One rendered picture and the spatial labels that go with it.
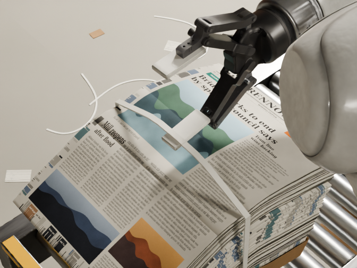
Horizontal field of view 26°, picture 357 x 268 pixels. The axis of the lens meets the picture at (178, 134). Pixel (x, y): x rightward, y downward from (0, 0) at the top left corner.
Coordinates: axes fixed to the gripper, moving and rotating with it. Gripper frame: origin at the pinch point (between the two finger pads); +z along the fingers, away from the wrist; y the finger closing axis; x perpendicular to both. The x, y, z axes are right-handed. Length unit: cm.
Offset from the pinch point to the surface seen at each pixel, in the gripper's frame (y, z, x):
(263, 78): 52, -49, 29
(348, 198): 53, -37, -6
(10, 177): 127, -9, 108
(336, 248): 52, -25, -12
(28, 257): 45, 20, 24
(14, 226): 47, 17, 33
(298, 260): 51, -18, -9
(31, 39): 129, -54, 161
